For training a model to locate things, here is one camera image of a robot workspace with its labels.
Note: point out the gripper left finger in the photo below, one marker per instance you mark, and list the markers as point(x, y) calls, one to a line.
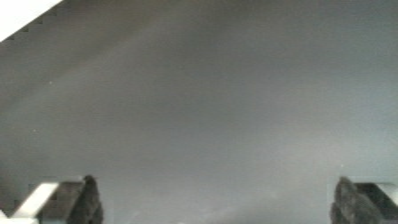
point(62, 203)

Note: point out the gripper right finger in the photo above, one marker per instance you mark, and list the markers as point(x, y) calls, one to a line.
point(364, 203)

